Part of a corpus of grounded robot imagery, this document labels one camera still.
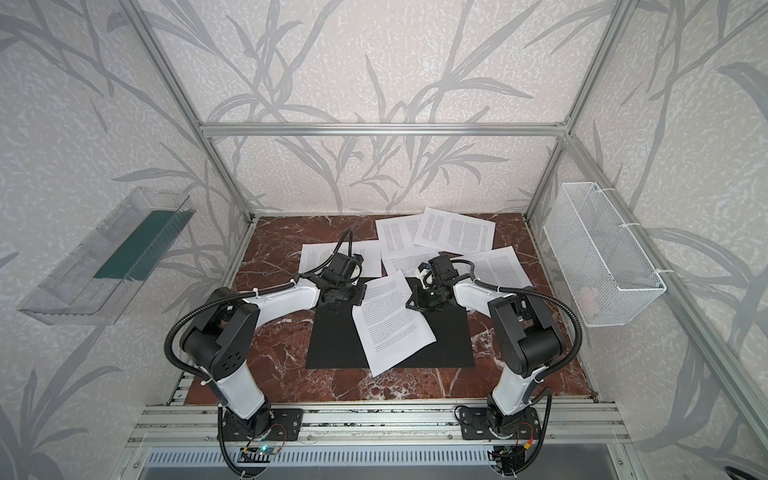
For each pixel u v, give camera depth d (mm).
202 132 936
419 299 823
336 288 743
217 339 473
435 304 812
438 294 747
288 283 617
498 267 1052
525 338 476
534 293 488
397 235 1155
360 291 850
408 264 1072
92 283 636
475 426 727
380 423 753
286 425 727
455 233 1157
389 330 890
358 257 869
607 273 609
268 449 707
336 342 873
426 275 866
